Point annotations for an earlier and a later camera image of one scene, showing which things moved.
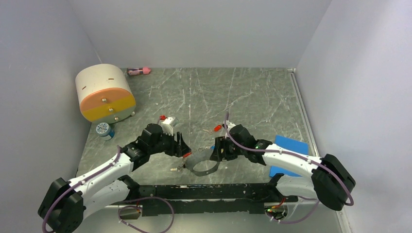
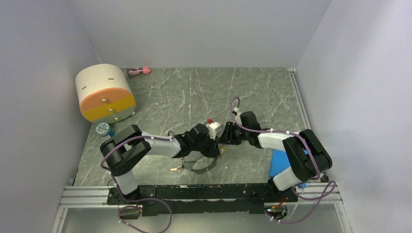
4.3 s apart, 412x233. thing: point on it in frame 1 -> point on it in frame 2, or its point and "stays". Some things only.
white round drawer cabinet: x=104 y=93 stays
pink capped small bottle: x=131 y=71 stays
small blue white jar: x=103 y=130 stays
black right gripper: x=217 y=155 -> x=227 y=137
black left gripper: x=178 y=148 -> x=214 y=150
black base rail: x=168 y=199 stays
